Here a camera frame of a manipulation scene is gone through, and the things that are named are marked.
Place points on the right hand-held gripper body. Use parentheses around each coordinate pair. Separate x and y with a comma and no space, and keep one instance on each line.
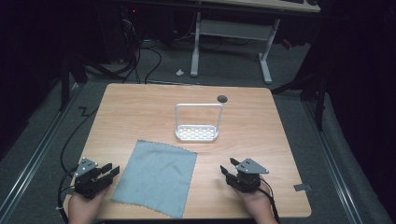
(247,177)

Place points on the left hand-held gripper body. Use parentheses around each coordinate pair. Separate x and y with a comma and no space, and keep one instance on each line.
(88,182)

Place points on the grey-blue cloth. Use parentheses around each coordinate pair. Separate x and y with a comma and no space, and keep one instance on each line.
(155,178)

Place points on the white towel rack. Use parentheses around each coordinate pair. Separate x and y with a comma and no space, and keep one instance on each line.
(198,123)

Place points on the person's left hand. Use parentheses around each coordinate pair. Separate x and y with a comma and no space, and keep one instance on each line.
(84,206)

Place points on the person's right hand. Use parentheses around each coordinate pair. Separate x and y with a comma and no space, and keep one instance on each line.
(256,204)

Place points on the grey tape piece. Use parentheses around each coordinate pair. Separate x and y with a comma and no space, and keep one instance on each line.
(302,187)

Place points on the black metal stand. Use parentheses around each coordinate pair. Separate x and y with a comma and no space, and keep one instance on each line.
(70,77)
(314,90)

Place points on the crumpled white paper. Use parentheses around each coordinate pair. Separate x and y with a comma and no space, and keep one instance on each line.
(180,72)

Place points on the white-legged desk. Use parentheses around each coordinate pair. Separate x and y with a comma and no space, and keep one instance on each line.
(243,31)

